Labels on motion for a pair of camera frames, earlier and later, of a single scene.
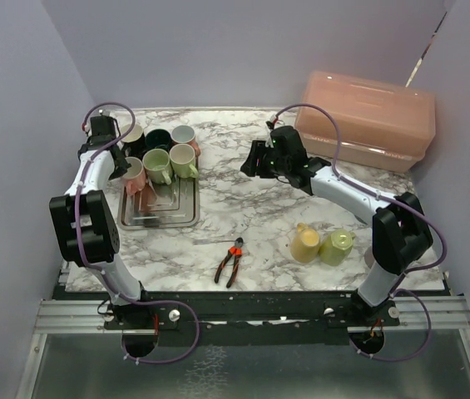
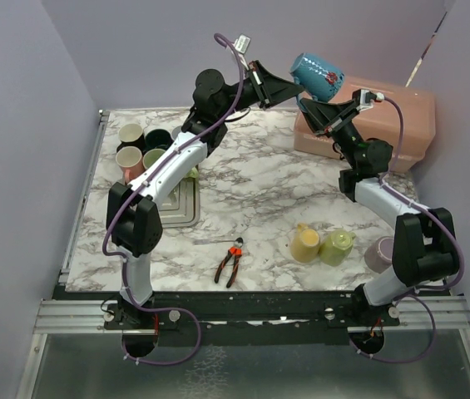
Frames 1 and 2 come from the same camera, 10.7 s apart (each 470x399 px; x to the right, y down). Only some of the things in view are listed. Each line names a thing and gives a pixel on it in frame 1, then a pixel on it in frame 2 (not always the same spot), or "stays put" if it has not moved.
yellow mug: (304, 243) stays put
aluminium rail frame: (74, 317) stays put
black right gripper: (257, 153) -> (324, 117)
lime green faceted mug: (335, 246) stays put
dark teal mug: (157, 139) stays put
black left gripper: (121, 169) -> (267, 88)
